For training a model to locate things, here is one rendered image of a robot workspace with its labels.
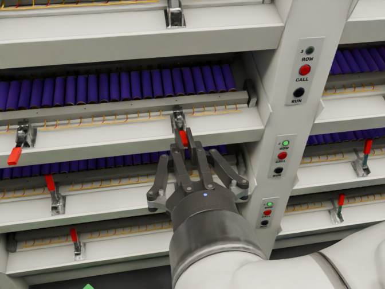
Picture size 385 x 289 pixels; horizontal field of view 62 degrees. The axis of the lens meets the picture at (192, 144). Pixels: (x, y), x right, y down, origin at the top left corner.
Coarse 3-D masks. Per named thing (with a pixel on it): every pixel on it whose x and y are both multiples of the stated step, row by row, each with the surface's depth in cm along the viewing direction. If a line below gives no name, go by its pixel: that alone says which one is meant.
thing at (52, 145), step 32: (224, 64) 68; (256, 96) 60; (64, 128) 57; (96, 128) 58; (128, 128) 58; (160, 128) 58; (192, 128) 59; (224, 128) 59; (256, 128) 59; (0, 160) 55; (32, 160) 57; (64, 160) 59
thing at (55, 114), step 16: (192, 96) 60; (208, 96) 60; (224, 96) 60; (240, 96) 60; (0, 112) 56; (16, 112) 56; (32, 112) 56; (48, 112) 56; (64, 112) 56; (80, 112) 57; (96, 112) 57; (112, 112) 58; (128, 112) 59; (144, 112) 59; (160, 112) 59; (224, 112) 60; (48, 128) 56
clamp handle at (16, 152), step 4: (20, 132) 53; (24, 132) 54; (20, 136) 54; (24, 136) 54; (20, 140) 53; (24, 140) 53; (16, 144) 52; (20, 144) 52; (16, 148) 51; (20, 148) 51; (12, 152) 50; (16, 152) 50; (20, 152) 51; (12, 156) 49; (16, 156) 49; (8, 160) 49; (12, 160) 49; (16, 160) 49; (8, 164) 49; (12, 164) 49; (16, 164) 49
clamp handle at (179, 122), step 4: (180, 116) 56; (176, 120) 57; (180, 120) 57; (180, 124) 56; (180, 128) 55; (180, 132) 54; (184, 132) 54; (184, 136) 53; (184, 140) 52; (184, 144) 52
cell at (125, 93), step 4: (124, 72) 62; (120, 76) 62; (124, 76) 62; (128, 76) 63; (120, 80) 62; (124, 80) 61; (128, 80) 62; (120, 84) 62; (124, 84) 61; (128, 84) 61; (120, 88) 61; (124, 88) 60; (128, 88) 61; (124, 92) 60; (128, 92) 60; (124, 96) 59; (128, 96) 60
